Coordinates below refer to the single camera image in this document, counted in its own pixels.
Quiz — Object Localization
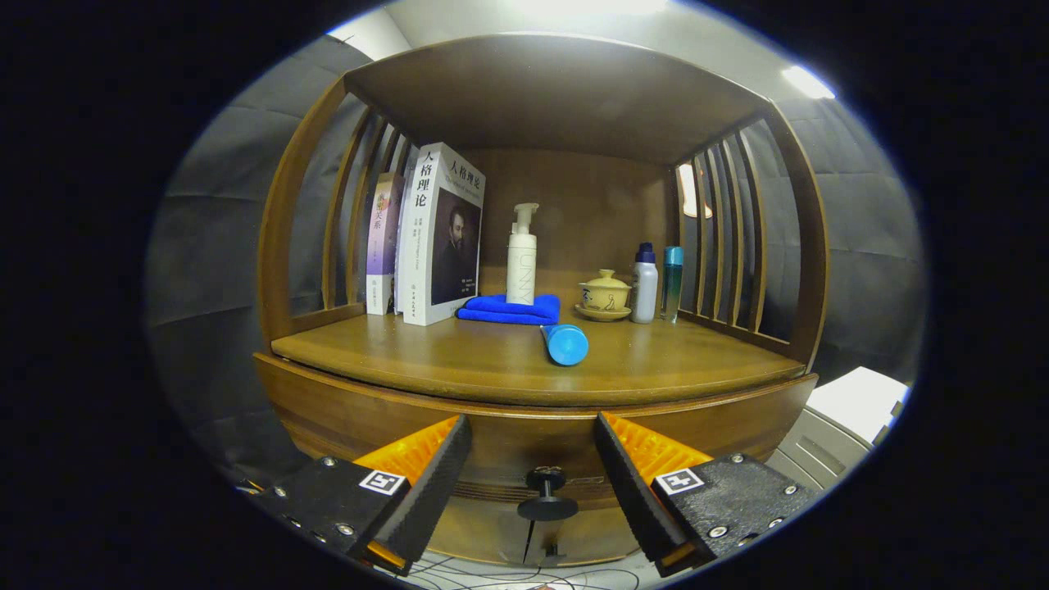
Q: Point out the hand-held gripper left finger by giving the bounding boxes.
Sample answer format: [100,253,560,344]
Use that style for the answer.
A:
[250,414,475,577]

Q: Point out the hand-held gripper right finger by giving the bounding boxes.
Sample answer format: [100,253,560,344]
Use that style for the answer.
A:
[593,411,820,579]

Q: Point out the brown wooden drawer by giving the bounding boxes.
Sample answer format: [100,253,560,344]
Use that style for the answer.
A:
[254,352,819,525]

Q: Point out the blue cosmetic tube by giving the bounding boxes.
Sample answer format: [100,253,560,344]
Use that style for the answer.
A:
[539,323,590,367]

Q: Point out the wooden cabinet door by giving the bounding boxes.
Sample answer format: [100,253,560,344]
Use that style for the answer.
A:
[524,506,648,566]
[426,497,534,566]

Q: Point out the wooden countertop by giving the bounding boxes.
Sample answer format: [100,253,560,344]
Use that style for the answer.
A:
[270,311,808,408]

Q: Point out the white plastic drawer unit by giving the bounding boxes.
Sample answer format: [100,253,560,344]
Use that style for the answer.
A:
[766,366,910,492]

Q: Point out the brown wooden cabinet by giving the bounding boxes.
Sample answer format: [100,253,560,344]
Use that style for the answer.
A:
[256,33,830,568]

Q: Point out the blue folded cloth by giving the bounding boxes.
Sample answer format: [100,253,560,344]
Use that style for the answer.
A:
[456,294,561,326]

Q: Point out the yellow lidded teacup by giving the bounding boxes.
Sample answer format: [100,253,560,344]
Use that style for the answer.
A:
[574,270,633,322]

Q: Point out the white bottle blue cap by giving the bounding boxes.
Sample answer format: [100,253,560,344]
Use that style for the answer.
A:
[631,243,659,325]

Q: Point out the slim teal bottle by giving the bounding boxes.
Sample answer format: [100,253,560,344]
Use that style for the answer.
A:
[661,246,684,324]

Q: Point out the white pump bottle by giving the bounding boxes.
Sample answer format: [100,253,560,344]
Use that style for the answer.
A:
[506,202,540,306]

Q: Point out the thick white portrait book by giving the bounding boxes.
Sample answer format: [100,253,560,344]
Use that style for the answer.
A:
[395,143,487,327]

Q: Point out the purple spine book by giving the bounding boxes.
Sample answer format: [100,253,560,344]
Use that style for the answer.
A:
[366,172,406,316]

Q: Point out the ceiling strip light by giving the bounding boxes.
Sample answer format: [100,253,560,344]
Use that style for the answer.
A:
[780,66,837,101]

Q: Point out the round ceiling light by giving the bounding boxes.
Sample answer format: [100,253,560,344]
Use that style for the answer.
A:
[508,0,669,17]

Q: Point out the black floor cables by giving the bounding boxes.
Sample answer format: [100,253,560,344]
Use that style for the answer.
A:
[402,553,656,590]

